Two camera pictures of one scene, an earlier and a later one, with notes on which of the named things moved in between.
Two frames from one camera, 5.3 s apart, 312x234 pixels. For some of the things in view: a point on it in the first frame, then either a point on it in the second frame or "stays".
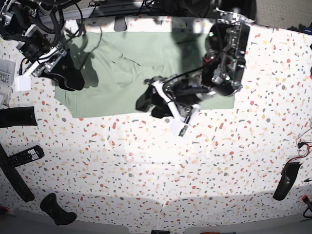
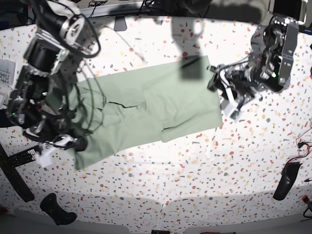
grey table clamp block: x=120 y=24 stays
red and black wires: x=303 y=148 stays
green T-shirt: x=115 y=67 -> x=142 y=107
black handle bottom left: x=49 y=204 stays
